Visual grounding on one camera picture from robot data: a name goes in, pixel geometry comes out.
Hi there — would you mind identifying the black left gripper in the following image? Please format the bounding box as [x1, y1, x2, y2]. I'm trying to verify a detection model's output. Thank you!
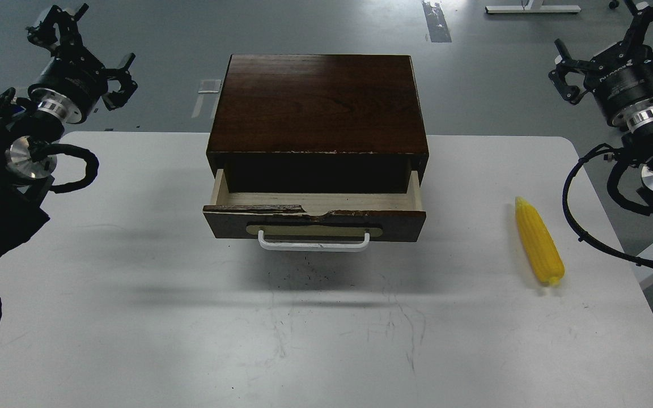
[26, 3, 138, 124]

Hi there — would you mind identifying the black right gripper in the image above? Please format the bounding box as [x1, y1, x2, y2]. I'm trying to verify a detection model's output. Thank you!
[549, 0, 653, 131]

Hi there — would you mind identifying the yellow corn cob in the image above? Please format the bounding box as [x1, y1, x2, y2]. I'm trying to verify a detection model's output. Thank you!
[515, 197, 565, 286]

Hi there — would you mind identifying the wooden drawer with white handle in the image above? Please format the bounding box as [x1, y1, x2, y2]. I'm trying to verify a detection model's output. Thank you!
[202, 170, 427, 252]

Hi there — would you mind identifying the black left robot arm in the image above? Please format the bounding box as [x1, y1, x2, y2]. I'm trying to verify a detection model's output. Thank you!
[0, 3, 138, 321]

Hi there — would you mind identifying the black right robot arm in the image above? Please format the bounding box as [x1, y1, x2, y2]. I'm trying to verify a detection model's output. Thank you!
[548, 1, 653, 269]

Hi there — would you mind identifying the grey floor tape strip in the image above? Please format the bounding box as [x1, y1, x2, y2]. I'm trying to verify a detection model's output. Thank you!
[421, 1, 452, 43]

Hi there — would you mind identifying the dark wooden cabinet box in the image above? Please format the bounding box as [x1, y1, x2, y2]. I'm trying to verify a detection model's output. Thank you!
[206, 54, 429, 194]

